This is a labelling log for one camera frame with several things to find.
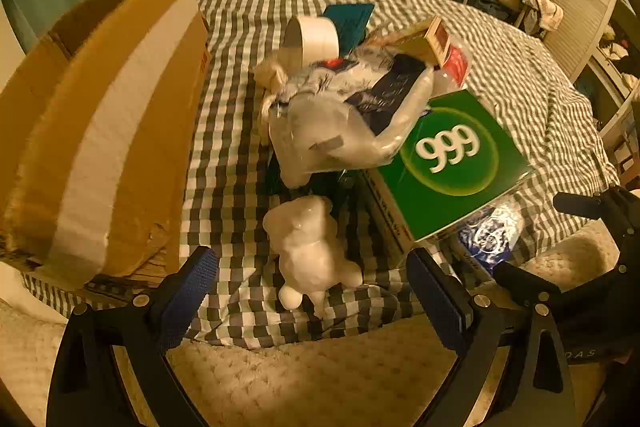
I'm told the red packet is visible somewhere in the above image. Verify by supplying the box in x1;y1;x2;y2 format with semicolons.
440;44;473;88

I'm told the green medicine box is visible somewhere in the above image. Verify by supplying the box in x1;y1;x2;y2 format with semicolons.
362;89;533;243

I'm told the cream cloth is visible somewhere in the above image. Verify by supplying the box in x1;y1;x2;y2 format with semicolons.
252;57;291;98

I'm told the beige fuzzy blanket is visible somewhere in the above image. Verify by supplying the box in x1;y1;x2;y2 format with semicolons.
0;217;621;427

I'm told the brown cardboard box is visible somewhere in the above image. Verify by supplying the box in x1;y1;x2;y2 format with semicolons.
0;0;211;280

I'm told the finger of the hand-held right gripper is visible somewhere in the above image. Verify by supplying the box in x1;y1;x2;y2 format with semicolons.
492;263;564;306
552;192;614;220

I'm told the teal packet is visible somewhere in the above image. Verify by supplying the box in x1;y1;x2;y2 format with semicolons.
322;3;376;58

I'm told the clear plastic bag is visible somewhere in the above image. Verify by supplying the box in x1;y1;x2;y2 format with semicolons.
267;72;436;188

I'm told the blue printed clear bag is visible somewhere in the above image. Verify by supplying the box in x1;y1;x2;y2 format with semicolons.
457;202;526;270

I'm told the tan tissue box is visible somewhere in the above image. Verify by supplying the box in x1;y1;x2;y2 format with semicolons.
385;16;453;68

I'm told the white plush bear toy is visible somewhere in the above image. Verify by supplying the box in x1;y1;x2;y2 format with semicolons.
262;196;363;313

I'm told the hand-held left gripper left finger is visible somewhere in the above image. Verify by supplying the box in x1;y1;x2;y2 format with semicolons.
46;246;219;427

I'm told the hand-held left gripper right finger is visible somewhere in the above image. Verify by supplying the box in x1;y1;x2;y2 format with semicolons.
406;248;577;427

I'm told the chair with draped clothes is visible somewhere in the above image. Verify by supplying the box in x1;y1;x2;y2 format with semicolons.
475;0;563;38

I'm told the checked bed sheet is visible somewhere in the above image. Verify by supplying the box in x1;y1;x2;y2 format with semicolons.
22;0;621;350

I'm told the white tape roll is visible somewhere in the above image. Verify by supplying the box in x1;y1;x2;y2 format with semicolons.
277;16;342;70

